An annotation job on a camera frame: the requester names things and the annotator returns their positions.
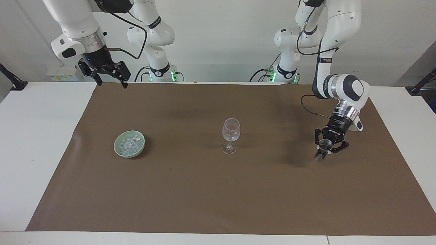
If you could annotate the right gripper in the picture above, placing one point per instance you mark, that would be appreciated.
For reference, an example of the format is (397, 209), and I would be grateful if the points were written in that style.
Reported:
(97, 58)

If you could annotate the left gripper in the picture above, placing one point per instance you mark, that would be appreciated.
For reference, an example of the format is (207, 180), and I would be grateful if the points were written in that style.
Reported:
(337, 129)

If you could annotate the clear wine glass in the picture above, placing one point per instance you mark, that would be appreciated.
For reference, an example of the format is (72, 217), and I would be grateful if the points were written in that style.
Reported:
(231, 131)

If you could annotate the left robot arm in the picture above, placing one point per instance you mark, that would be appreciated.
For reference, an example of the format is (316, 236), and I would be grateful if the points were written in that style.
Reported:
(342, 20)

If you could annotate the small clear glass cup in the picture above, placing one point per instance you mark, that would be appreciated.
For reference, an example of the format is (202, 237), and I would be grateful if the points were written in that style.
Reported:
(323, 146)

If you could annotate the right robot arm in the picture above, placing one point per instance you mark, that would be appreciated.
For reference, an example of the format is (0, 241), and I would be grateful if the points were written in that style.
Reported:
(76, 20)

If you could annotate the clear ice cubes heap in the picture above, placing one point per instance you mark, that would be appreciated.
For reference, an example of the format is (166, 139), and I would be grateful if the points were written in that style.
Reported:
(130, 144)

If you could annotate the green ceramic bowl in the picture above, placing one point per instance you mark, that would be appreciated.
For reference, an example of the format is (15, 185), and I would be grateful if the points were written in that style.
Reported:
(119, 152)

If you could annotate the black stand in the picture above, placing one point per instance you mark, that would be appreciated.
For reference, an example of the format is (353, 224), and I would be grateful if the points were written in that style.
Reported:
(420, 85)
(13, 81)

